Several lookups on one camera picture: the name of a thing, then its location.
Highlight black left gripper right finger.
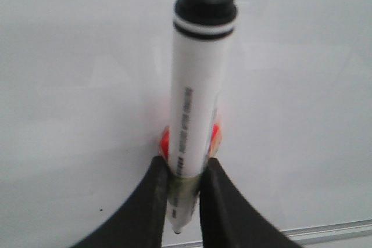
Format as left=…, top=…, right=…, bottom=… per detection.
left=199, top=158, right=300, bottom=247

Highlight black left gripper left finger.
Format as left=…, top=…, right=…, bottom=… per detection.
left=74, top=156, right=169, bottom=247

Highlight red magnet taped to marker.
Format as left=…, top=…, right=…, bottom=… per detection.
left=159, top=123, right=222, bottom=161

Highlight white whiteboard marker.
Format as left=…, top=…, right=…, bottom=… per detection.
left=167, top=0, right=237, bottom=233

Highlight white whiteboard with aluminium frame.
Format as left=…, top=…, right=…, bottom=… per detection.
left=1, top=0, right=371, bottom=247

